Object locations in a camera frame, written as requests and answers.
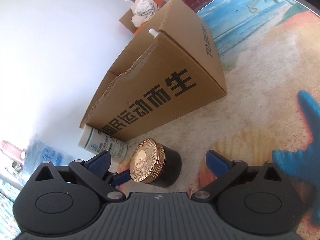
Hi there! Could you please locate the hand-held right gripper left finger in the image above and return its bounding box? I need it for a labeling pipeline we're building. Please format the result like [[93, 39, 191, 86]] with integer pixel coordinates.
[[34, 151, 125, 202]]

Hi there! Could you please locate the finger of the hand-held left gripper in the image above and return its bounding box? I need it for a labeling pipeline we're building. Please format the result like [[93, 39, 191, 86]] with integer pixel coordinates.
[[105, 170, 133, 187]]

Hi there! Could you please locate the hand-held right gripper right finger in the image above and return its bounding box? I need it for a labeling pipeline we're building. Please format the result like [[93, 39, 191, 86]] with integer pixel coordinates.
[[192, 150, 285, 202]]

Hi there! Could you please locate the white pill bottle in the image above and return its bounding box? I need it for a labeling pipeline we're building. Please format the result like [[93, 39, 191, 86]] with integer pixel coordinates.
[[78, 127, 128, 163]]

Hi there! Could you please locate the dark jar with gold lid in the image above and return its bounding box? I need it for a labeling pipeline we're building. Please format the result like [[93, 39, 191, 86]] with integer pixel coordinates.
[[130, 138, 182, 188]]

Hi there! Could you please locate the brown cardboard box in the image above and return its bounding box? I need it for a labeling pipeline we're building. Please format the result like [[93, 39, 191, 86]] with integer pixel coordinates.
[[79, 0, 228, 143]]

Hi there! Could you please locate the blue plastic bag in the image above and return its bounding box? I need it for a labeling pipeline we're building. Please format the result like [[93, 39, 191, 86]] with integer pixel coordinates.
[[25, 134, 85, 170]]

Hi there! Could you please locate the pink bottle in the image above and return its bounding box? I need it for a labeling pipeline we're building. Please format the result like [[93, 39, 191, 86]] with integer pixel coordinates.
[[0, 140, 26, 161]]

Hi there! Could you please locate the patterned cloth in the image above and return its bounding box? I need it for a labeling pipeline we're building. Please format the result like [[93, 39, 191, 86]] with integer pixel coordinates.
[[0, 176, 23, 203]]

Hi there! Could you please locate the white cloth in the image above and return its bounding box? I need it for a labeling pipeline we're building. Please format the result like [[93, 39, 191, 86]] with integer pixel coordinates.
[[131, 0, 160, 28]]

